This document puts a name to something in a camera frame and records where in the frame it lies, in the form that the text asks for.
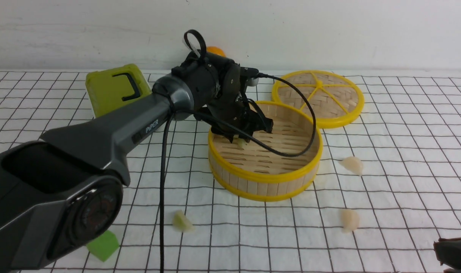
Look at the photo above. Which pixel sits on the white grid tablecloth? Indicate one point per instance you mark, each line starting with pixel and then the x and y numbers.
pixel 408 138

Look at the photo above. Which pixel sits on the bamboo steamer tray yellow rim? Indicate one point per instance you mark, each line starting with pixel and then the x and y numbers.
pixel 253 172

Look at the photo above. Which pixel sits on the green foam cube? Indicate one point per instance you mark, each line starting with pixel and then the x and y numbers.
pixel 104 246

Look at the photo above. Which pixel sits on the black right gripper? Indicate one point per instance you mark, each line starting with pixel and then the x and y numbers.
pixel 448 252

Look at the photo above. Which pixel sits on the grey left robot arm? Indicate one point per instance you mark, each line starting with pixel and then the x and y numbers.
pixel 62 191

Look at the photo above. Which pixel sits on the bamboo steamer lid yellow rim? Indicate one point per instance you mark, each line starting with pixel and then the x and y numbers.
pixel 335 100

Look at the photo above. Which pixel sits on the green lidded white box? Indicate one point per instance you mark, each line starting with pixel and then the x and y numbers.
pixel 112 89

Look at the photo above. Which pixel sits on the orange fruit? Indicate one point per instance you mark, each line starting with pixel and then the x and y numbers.
pixel 216 50

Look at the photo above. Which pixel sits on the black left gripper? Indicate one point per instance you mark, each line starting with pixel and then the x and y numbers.
pixel 217 86

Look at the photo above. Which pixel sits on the white dumpling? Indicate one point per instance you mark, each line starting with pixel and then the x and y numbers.
pixel 350 220
pixel 353 164

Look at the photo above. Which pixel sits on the pale green dumpling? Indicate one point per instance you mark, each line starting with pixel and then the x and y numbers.
pixel 242 144
pixel 181 223

